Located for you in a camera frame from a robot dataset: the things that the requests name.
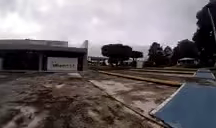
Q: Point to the wet grey concrete pavement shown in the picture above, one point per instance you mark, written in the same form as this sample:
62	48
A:
62	100

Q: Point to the group of dark trees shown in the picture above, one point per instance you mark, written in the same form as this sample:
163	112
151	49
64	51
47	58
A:
169	53

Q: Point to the small distant shelter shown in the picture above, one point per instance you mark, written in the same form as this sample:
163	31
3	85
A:
186	61

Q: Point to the blue painted ground area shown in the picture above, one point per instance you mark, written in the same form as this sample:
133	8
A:
192	108

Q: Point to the tall dark tree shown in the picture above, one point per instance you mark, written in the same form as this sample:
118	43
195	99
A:
207	36

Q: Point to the pale thin pole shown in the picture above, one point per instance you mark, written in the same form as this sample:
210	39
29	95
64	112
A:
214	36

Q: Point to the yellow kerb strips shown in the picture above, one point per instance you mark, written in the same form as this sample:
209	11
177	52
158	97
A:
146	79

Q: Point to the broad dark tree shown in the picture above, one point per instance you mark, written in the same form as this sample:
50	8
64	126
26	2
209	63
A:
116	51

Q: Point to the low distant building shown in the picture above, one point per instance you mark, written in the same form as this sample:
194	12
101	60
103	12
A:
97	60

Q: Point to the low grey flat-roofed building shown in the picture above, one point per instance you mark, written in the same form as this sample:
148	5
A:
36	55

